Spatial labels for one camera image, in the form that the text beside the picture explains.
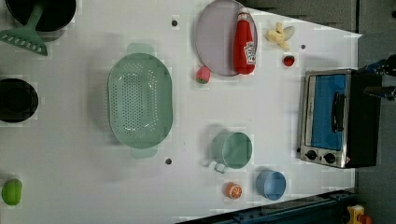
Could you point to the silver black toaster oven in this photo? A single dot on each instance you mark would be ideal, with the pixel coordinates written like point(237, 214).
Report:
point(340, 121)

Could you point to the pink strawberry toy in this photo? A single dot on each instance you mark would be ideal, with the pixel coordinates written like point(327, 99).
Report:
point(203, 75)

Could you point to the green perforated colander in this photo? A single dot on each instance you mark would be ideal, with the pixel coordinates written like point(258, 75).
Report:
point(139, 100)

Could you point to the red ketchup bottle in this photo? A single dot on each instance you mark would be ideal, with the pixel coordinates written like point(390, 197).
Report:
point(244, 53)

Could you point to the orange slice toy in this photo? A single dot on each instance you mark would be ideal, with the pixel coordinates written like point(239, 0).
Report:
point(233, 191)

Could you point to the grey round plate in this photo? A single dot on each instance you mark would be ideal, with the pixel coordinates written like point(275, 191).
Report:
point(215, 32)

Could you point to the blue bowl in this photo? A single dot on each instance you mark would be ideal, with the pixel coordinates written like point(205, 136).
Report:
point(271, 184)

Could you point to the small red strawberry toy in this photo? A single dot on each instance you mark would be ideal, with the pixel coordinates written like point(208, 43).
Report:
point(288, 60)

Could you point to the peeled toy banana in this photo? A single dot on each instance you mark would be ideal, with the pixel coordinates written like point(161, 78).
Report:
point(281, 35)

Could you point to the black pot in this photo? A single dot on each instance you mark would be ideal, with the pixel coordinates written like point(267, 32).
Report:
point(56, 15)

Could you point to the black cylindrical cup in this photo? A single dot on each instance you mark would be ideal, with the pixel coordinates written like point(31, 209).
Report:
point(18, 100)

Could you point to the yellow orange toy object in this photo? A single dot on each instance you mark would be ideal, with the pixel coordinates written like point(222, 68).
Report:
point(357, 215)

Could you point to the green slotted spatula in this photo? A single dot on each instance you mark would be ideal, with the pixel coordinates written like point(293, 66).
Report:
point(26, 37)

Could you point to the green lime toy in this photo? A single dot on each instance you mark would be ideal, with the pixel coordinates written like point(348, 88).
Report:
point(11, 192)

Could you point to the green cup with handle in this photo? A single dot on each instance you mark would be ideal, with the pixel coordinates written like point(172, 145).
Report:
point(231, 150)

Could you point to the blue metal frame rail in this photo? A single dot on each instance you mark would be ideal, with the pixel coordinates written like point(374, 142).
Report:
point(326, 208)

